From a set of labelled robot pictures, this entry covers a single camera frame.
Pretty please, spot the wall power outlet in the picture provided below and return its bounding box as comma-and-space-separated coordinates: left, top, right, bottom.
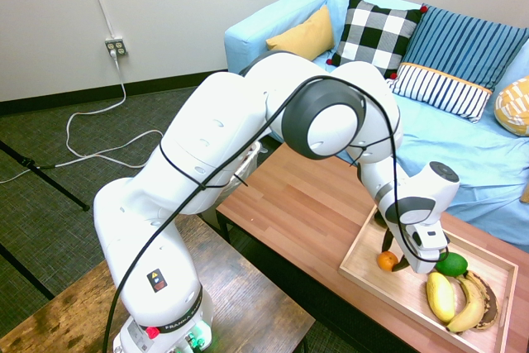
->
104, 37, 128, 58

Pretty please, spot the white power cord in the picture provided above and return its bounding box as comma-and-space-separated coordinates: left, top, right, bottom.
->
0, 49, 164, 184

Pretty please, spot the yellow patterned bolster pillow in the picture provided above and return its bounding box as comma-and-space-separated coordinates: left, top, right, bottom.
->
493, 75, 529, 137

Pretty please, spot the plain mustard pillow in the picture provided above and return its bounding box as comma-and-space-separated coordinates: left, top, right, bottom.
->
265, 4, 336, 61

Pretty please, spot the green lime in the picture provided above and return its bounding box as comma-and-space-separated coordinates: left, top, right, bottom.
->
434, 251, 469, 278

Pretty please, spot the yellow banana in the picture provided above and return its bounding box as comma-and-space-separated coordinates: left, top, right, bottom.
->
445, 273, 485, 334

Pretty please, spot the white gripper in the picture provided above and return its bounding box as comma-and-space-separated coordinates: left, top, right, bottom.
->
381, 222, 450, 274

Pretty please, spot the rustic dark wood table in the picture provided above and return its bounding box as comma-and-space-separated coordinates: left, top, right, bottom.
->
0, 212, 317, 353

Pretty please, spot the orange tangerine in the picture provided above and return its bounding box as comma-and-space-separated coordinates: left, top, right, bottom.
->
377, 250, 400, 273

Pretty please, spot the brown overripe banana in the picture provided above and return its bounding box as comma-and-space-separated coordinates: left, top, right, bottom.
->
466, 270, 500, 332

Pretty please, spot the black white checked pillow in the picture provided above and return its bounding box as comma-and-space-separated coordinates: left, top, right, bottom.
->
326, 0, 429, 80

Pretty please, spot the navy white striped lumbar pillow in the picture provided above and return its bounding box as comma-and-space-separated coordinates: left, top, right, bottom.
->
388, 62, 493, 124

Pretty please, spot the reddish wooden coffee table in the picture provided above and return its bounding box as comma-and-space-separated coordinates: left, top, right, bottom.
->
215, 144, 529, 353

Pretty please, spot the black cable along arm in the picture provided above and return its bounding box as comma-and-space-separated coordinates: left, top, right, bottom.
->
101, 74, 450, 353

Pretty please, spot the light blue sofa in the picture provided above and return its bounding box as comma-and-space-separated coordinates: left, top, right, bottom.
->
224, 0, 529, 253

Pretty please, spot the blue striped pillow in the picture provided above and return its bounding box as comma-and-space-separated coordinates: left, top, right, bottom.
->
401, 4, 529, 92

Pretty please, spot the black tripod stand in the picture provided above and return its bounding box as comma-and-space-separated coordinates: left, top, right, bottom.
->
0, 140, 91, 212

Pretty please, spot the yellow lemon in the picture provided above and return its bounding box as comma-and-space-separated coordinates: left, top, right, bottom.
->
425, 271, 456, 324

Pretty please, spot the wooden serving tray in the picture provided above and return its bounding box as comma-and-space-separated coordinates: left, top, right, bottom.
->
337, 206, 520, 353

